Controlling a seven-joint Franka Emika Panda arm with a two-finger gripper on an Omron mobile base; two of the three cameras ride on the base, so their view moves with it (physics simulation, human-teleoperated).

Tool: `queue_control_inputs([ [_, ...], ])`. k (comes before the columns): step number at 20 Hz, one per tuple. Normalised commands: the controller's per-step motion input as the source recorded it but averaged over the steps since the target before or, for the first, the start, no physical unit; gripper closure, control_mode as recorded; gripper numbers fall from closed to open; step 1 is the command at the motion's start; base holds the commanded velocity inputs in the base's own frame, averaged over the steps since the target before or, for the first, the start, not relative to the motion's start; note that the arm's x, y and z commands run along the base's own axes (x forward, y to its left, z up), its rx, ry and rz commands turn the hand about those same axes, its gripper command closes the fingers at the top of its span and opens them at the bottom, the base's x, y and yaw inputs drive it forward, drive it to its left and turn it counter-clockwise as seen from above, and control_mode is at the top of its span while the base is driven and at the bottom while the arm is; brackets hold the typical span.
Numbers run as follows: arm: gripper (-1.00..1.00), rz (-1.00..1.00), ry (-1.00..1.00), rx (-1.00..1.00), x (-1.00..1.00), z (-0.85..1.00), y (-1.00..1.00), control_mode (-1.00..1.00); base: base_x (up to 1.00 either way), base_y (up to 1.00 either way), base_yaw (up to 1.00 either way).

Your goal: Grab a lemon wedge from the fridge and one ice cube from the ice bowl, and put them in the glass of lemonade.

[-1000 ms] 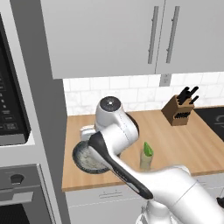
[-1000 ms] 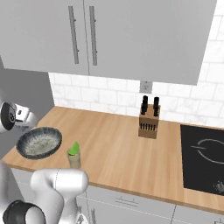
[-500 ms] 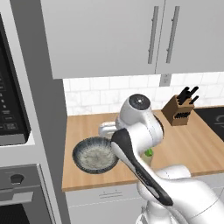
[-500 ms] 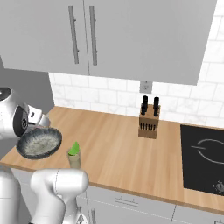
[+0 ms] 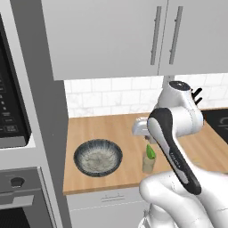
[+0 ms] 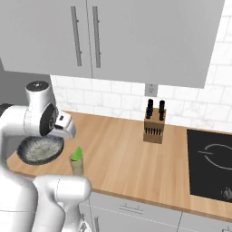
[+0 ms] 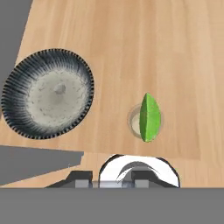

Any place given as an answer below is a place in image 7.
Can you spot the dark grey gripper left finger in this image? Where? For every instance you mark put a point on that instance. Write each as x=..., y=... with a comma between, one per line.
x=81, y=176

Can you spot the black ribbed grey bowl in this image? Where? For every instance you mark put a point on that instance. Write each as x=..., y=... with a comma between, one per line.
x=35, y=116

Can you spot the white and black round object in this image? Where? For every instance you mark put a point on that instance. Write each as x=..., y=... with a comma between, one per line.
x=109, y=172

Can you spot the clear glass of lemonade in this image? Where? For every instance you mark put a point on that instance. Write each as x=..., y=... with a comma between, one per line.
x=134, y=122

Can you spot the green citrus wedge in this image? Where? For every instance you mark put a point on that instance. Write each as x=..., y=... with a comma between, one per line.
x=150, y=118

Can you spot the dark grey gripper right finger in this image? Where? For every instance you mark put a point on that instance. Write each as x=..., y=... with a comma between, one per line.
x=144, y=176

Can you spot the small grey ice cube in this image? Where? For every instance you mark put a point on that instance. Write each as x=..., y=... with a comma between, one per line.
x=60, y=88

